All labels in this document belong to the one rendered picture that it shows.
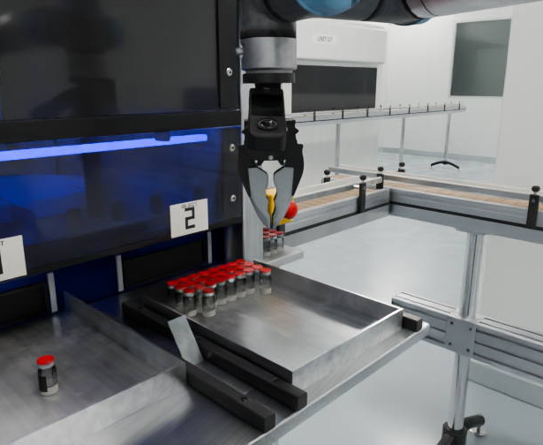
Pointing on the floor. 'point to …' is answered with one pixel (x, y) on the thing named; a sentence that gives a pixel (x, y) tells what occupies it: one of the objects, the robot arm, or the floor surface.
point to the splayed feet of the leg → (463, 431)
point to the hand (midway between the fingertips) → (271, 221)
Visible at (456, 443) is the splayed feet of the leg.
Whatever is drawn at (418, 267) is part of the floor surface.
